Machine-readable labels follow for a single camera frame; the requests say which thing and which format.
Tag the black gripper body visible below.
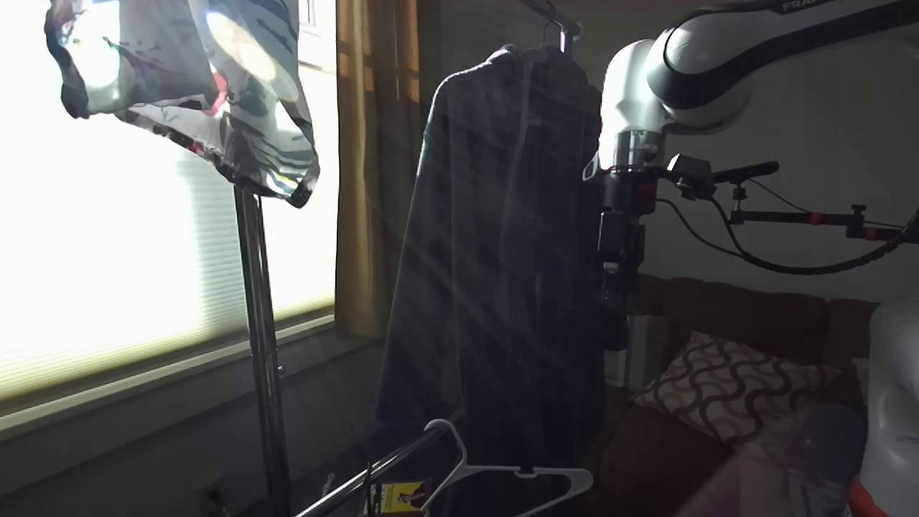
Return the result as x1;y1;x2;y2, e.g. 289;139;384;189
598;169;657;285

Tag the white patterned silk scarf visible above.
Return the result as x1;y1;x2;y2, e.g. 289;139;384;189
42;0;321;206

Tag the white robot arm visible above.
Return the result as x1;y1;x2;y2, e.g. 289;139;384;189
582;0;919;291

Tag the dark hanging coat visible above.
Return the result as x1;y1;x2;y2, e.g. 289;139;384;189
378;45;612;466

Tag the patterned throw pillow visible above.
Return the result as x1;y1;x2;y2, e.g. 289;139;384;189
634;331;842;445

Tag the tan curtain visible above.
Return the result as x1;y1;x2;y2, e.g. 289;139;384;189
335;0;418;336

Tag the brown sofa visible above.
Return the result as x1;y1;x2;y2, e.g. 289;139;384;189
595;277;875;517

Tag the white plastic hanger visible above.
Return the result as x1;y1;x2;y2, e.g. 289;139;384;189
423;419;595;517

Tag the metal garment rack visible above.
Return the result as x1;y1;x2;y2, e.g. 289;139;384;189
232;186;453;517

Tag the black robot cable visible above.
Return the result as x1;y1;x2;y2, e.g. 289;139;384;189
654;196;914;279

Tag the black camera on boom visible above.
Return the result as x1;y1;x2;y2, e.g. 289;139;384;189
668;153;919;248

